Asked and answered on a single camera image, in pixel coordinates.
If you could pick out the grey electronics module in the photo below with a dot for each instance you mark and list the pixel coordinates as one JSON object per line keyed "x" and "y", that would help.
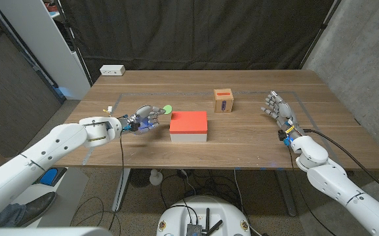
{"x": 194, "y": 230}

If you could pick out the black round fan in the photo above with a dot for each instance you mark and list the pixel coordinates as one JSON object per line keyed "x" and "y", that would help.
{"x": 139, "y": 178}

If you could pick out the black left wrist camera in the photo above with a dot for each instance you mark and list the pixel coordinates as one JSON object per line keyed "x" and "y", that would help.
{"x": 135, "y": 126}

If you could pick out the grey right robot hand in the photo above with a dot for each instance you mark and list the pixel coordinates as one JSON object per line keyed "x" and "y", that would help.
{"x": 284, "y": 113}

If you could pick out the person leg in jeans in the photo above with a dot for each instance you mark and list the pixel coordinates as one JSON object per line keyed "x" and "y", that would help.
{"x": 10, "y": 214}

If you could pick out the green round coin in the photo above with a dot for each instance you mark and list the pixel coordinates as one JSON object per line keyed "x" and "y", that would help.
{"x": 168, "y": 109}

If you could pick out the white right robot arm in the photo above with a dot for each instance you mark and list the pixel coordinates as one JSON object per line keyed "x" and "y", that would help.
{"x": 340, "y": 187}

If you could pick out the black curtain backdrop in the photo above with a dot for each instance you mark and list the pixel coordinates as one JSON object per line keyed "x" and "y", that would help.
{"x": 192, "y": 32}

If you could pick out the grey table leg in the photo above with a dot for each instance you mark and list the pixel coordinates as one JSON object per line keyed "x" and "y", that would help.
{"x": 286, "y": 193}

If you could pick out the small white round stand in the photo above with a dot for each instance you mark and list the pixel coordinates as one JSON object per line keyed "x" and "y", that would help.
{"x": 156, "y": 178}

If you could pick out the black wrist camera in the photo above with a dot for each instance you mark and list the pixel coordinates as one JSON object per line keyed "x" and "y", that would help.
{"x": 135, "y": 126}
{"x": 281, "y": 135}

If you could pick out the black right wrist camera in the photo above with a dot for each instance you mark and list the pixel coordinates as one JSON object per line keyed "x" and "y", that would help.
{"x": 281, "y": 135}

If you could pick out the wooden slotted box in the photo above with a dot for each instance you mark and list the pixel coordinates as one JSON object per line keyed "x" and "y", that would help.
{"x": 223, "y": 103}

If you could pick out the white power outlet box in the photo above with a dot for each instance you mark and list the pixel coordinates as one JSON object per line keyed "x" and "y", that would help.
{"x": 112, "y": 70}

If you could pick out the black antenna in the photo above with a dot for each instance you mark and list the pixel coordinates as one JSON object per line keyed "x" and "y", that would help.
{"x": 207, "y": 219}
{"x": 215, "y": 227}

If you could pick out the black leather shoe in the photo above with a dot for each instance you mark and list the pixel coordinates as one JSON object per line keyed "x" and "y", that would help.
{"x": 38, "y": 206}

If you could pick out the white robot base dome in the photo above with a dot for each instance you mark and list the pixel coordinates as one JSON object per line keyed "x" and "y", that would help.
{"x": 176, "y": 219}

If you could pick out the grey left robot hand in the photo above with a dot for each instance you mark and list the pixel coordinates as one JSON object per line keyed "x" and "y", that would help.
{"x": 143, "y": 119}

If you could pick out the black backdrop stand pole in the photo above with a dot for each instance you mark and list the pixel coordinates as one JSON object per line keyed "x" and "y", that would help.
{"x": 72, "y": 39}
{"x": 320, "y": 29}

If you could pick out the white table leg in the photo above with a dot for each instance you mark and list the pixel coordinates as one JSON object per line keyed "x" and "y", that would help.
{"x": 121, "y": 190}

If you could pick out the red topped white block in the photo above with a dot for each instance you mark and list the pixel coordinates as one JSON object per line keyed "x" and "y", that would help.
{"x": 189, "y": 122}

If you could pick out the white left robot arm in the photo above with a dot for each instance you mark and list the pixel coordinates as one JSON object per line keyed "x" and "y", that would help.
{"x": 45, "y": 154}

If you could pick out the white cabinet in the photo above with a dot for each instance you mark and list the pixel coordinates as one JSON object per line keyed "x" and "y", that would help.
{"x": 42, "y": 39}

